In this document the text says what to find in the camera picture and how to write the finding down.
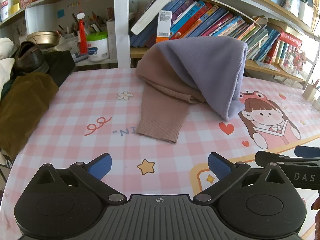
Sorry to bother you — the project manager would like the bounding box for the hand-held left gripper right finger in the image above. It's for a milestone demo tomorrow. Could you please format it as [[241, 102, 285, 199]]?
[[192, 152, 284, 205]]

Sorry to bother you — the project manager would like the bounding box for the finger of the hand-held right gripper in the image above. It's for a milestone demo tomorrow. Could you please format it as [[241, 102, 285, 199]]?
[[294, 145, 320, 157], [255, 150, 320, 168]]

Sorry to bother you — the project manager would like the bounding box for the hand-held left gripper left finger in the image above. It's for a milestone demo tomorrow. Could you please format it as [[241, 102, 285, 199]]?
[[36, 153, 128, 205]]

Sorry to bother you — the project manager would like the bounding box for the brown and purple sweater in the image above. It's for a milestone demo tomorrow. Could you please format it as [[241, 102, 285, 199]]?
[[136, 36, 248, 144]]

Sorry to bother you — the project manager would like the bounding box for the person's right hand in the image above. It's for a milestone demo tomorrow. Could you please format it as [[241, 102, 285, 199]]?
[[311, 195, 320, 232]]

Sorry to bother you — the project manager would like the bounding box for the beige pen holder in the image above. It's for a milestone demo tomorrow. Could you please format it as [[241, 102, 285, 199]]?
[[302, 79, 320, 102]]

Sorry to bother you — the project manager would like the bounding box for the wooden shelf board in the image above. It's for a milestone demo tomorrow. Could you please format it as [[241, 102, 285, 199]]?
[[130, 46, 307, 83]]

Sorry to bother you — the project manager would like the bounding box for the black cloth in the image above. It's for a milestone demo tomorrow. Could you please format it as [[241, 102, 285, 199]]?
[[44, 51, 76, 88]]

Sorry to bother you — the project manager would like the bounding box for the white jar with green lid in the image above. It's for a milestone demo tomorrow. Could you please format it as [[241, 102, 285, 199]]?
[[86, 32, 110, 63]]

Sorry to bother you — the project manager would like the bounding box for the white box of pens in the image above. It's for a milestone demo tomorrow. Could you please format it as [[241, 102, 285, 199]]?
[[56, 12, 81, 53]]

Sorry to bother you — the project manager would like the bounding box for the brown leather shoe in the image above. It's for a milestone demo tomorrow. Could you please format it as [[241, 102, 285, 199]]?
[[12, 41, 49, 74]]

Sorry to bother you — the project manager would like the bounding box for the red bottle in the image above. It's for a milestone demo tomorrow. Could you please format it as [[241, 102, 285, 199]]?
[[77, 0, 88, 54]]

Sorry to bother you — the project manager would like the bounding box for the round gold metal tin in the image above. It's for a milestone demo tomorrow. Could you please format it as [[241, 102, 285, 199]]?
[[26, 31, 59, 47]]

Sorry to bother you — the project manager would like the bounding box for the white puffy jacket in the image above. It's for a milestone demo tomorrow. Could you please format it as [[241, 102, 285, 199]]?
[[0, 37, 15, 98]]

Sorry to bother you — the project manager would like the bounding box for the row of colourful books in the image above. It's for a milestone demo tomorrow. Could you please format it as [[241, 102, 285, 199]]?
[[130, 0, 307, 64]]

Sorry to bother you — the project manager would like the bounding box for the orange and white barcode box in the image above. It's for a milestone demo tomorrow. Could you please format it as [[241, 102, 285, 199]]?
[[156, 10, 173, 43]]

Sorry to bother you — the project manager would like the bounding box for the thick white book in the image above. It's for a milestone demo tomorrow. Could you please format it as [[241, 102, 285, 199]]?
[[130, 0, 174, 35]]

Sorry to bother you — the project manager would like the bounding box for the white bottle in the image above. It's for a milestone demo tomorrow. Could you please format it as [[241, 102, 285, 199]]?
[[0, 0, 13, 22]]

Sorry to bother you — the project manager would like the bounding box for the brown corduroy cloth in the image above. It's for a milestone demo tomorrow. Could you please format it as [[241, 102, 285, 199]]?
[[0, 72, 59, 160]]

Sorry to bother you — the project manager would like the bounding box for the white shelf frame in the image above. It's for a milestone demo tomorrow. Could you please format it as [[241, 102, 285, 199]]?
[[0, 0, 320, 69]]

